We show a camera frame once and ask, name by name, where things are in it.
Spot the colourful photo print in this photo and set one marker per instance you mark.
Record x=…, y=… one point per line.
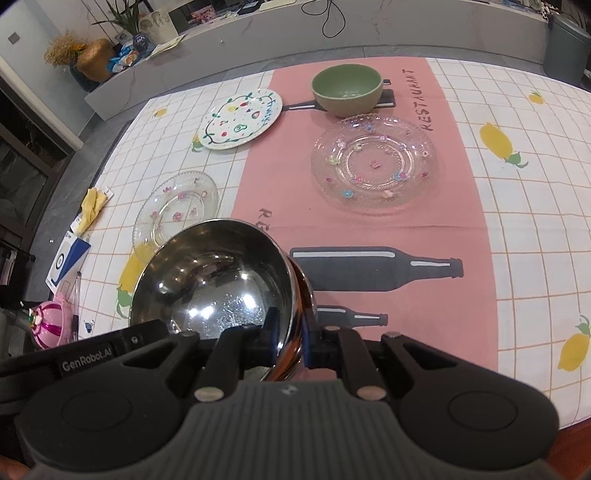
x=212, y=15

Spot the brown round vase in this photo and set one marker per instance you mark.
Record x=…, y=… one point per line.
x=94, y=60

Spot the green ceramic bowl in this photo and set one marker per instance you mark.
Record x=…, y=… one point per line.
x=346, y=90

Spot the lemon print checked tablecloth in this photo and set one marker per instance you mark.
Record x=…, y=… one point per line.
x=531, y=230

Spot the blue snack packets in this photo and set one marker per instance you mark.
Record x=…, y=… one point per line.
x=127, y=55

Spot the large clear glass plate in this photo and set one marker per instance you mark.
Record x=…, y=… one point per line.
x=374, y=164

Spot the stainless steel bowl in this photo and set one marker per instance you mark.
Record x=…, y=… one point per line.
x=207, y=277

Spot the grey stone ledge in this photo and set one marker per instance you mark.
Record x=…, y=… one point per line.
x=277, y=46

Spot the pale yellow paper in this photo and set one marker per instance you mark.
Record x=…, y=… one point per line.
x=166, y=46

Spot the clear plastic pen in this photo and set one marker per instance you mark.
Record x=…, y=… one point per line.
x=76, y=300

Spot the small clear glass plate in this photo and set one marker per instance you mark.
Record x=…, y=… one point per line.
x=180, y=207

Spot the pink printed placemat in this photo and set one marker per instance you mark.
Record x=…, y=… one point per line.
x=438, y=300

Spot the drawing card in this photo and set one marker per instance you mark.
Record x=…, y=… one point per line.
x=159, y=25

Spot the green potted plant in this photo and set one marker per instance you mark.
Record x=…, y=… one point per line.
x=124, y=16

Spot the pink striped toy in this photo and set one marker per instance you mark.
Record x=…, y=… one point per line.
x=48, y=325

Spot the dried flower bunch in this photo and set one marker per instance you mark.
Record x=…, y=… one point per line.
x=62, y=48

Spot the blue and white box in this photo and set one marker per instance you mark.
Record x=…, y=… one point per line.
x=69, y=261

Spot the white painted ceramic plate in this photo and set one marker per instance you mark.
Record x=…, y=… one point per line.
x=240, y=120

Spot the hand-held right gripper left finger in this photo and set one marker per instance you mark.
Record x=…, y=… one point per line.
x=270, y=341

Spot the grey trash bin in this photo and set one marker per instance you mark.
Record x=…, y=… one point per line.
x=565, y=46

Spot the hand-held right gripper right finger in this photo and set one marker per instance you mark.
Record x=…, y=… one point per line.
x=315, y=354

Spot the yellow cloth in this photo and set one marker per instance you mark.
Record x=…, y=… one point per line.
x=91, y=210

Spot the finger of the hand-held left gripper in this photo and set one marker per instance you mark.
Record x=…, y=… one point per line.
x=143, y=337

